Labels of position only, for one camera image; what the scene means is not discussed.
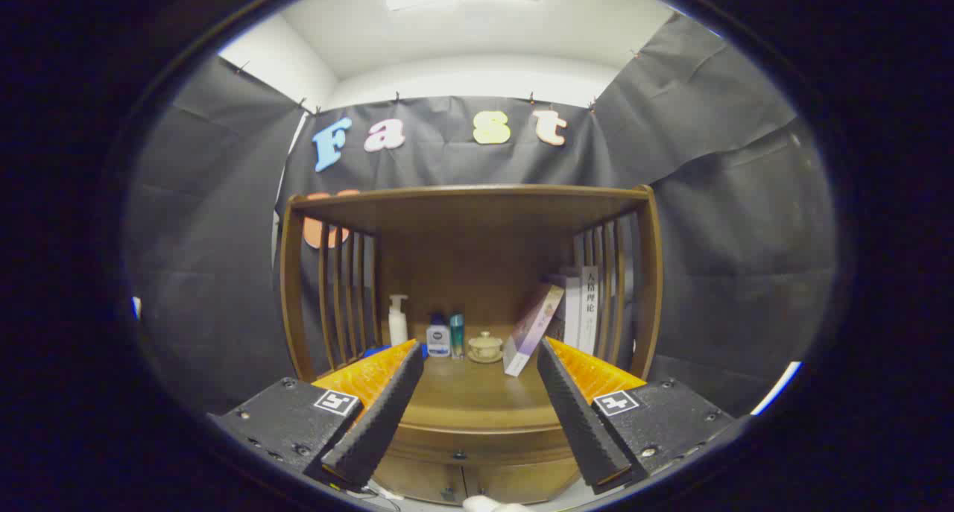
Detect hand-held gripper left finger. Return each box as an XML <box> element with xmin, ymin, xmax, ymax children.
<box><xmin>207</xmin><ymin>338</ymin><xmax>426</xmax><ymax>494</ymax></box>

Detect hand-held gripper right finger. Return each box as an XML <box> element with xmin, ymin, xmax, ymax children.
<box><xmin>537</xmin><ymin>337</ymin><xmax>750</xmax><ymax>496</ymax></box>

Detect wooden drawer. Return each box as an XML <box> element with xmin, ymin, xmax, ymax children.
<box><xmin>376</xmin><ymin>421</ymin><xmax>584</xmax><ymax>468</ymax></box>

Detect wooden countertop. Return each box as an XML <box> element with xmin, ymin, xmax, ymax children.
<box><xmin>350</xmin><ymin>322</ymin><xmax>634</xmax><ymax>432</ymax></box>

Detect wooden cabinet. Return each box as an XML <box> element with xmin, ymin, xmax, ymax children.
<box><xmin>279</xmin><ymin>184</ymin><xmax>664</xmax><ymax>507</ymax></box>

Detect blue cloth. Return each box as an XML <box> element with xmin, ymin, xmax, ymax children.
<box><xmin>362</xmin><ymin>343</ymin><xmax>430</xmax><ymax>361</ymax></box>

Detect white pump bottle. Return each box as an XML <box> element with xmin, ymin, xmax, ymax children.
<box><xmin>388</xmin><ymin>294</ymin><xmax>410</xmax><ymax>347</ymax></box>

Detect white lotion bottle blue cap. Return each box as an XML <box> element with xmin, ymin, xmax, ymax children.
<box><xmin>426</xmin><ymin>313</ymin><xmax>452</xmax><ymax>358</ymax></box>

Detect dark patterned book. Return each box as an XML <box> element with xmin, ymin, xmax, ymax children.
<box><xmin>546</xmin><ymin>275</ymin><xmax>567</xmax><ymax>343</ymax></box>

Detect purple white book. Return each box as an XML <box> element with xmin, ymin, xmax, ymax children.
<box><xmin>503</xmin><ymin>283</ymin><xmax>565</xmax><ymax>378</ymax></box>

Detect plain white book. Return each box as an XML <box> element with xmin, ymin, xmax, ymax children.
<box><xmin>564</xmin><ymin>274</ymin><xmax>583</xmax><ymax>349</ymax></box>

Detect white book black characters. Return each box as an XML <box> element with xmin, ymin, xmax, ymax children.
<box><xmin>580</xmin><ymin>266</ymin><xmax>600</xmax><ymax>356</ymax></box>

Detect beige lidded tea cup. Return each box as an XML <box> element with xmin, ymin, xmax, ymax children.
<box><xmin>467</xmin><ymin>331</ymin><xmax>505</xmax><ymax>364</ymax></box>

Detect white rounded object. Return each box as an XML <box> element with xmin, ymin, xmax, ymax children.
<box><xmin>462</xmin><ymin>496</ymin><xmax>530</xmax><ymax>512</ymax></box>

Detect white grey machine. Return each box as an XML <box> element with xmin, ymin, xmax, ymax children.
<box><xmin>749</xmin><ymin>360</ymin><xmax>803</xmax><ymax>417</ymax></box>

